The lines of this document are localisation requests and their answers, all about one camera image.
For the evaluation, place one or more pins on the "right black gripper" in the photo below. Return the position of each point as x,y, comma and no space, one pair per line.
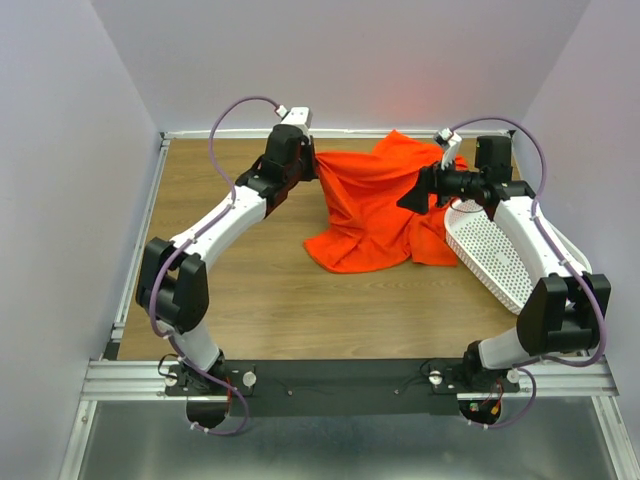
416,198

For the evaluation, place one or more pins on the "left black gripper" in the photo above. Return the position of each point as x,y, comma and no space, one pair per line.
307,149

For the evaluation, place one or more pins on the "orange t shirt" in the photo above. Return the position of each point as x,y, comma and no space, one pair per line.
366,230

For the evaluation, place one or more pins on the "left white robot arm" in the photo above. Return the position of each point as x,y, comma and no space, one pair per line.
173,281

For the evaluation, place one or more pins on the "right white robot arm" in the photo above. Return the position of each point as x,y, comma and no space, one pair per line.
563,319

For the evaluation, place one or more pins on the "white plastic basket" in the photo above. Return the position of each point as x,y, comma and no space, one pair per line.
509,253

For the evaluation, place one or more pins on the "back aluminium edge strip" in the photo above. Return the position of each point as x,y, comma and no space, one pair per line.
328,133

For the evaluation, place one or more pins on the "right white knob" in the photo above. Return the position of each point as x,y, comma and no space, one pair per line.
435,377

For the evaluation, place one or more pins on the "white knob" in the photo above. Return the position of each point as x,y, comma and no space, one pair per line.
249,379
435,377

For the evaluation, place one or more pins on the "left white knob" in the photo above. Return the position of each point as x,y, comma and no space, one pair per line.
249,379

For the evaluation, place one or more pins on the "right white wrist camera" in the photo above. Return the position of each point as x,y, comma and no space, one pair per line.
449,141

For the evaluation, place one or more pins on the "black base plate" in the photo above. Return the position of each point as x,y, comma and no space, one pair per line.
343,387

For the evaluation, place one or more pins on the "left aluminium side rail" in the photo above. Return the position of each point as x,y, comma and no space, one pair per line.
111,350

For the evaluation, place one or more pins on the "aluminium frame rail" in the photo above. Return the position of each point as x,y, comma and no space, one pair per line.
107,380

